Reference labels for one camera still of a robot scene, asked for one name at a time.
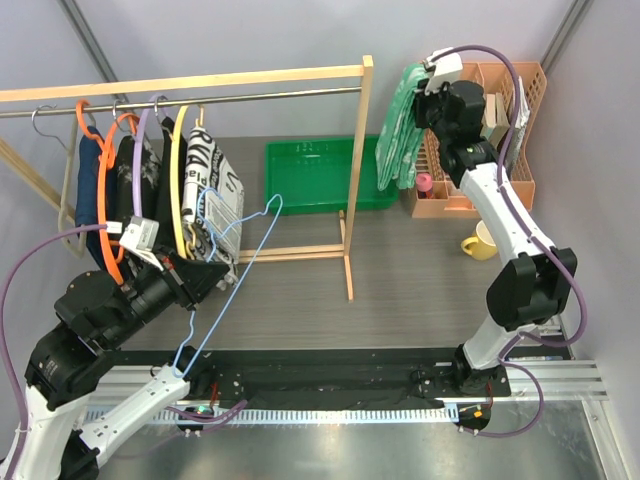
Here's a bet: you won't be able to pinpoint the light blue wire hanger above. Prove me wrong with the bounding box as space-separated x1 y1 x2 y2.
171 187 284 379

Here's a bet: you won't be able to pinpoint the yellow mug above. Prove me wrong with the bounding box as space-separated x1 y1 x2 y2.
460 221 498 261

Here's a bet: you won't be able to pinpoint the wooden clothes rack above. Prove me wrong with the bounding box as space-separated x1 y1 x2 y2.
0 54 375 316

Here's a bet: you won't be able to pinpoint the orange plastic hanger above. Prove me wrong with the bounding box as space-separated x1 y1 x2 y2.
75 99 139 286

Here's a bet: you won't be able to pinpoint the books in organizer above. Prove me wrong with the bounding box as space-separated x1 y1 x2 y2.
481 76 531 154

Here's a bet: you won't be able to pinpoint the pink capped bottle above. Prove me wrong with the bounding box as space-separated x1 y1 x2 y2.
415 173 434 199

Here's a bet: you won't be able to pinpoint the orange plastic file organizer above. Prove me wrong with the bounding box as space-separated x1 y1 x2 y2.
407 62 547 219

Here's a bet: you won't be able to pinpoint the green white trousers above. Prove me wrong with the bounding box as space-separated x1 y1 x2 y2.
375 63 427 191

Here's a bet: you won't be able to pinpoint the yellow plastic hanger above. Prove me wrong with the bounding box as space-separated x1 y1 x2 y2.
169 105 195 260

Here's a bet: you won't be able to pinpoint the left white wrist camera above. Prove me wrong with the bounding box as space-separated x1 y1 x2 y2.
106 216 163 271

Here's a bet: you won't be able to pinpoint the purple plastic hanger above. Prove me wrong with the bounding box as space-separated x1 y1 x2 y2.
131 93 167 217

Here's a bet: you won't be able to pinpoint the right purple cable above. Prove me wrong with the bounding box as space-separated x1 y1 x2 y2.
424 44 589 439

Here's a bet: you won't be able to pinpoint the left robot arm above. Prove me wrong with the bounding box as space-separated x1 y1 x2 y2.
1 252 229 479

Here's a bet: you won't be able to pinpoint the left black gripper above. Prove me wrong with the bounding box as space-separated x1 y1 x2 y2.
105 242 232 346

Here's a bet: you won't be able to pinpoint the navy blue trousers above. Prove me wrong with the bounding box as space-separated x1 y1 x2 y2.
74 127 119 274

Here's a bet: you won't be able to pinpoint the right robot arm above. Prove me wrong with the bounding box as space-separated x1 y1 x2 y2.
414 80 577 396

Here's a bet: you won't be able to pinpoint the black white patterned trousers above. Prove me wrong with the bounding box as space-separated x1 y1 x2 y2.
115 136 162 221

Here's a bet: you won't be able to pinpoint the newspaper print trousers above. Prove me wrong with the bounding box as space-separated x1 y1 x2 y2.
181 126 244 290

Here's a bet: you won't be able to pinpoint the green plastic tray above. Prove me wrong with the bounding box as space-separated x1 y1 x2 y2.
264 135 399 215

